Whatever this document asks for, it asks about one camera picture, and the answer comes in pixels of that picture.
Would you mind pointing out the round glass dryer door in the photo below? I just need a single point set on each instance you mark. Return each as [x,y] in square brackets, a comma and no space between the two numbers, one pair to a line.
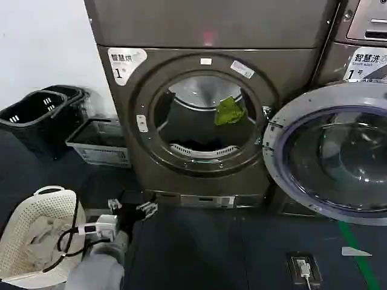
[332,157]

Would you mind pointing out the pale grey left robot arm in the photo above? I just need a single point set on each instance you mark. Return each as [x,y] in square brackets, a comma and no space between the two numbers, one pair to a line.
[96,266]

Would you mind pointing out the green cloth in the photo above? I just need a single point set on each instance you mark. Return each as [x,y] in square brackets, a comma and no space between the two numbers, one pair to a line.
[228,113]

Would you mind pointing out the black floor socket box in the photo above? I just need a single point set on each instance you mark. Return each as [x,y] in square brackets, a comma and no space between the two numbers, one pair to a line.
[314,266]

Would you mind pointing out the grey washing machine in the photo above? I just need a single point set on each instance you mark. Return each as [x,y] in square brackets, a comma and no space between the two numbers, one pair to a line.
[338,60]

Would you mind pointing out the grey slotted crate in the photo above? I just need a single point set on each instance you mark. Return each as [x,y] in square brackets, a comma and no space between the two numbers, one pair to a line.
[99,151]

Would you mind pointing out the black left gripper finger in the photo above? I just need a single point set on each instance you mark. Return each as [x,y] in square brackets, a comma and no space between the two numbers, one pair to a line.
[147,208]
[113,204]

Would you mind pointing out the white perforated laundry basket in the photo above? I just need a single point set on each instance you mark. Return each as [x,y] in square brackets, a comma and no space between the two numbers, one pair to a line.
[45,202]

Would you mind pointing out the grey dryer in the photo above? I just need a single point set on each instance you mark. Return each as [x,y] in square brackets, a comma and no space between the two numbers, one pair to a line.
[193,30]

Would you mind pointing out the black laundry basket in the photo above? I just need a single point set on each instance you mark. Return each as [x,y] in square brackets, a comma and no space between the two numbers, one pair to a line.
[75,95]
[33,127]

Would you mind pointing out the beige clothes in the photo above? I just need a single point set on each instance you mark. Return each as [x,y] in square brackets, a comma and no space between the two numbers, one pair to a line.
[42,232]

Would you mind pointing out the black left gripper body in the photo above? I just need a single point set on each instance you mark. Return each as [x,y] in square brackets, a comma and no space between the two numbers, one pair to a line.
[127,218]

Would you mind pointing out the white floor arrow sticker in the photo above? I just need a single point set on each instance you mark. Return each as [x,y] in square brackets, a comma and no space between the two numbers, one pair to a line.
[353,251]

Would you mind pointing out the green floor tape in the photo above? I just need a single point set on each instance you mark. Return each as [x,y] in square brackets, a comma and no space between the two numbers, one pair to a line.
[359,259]

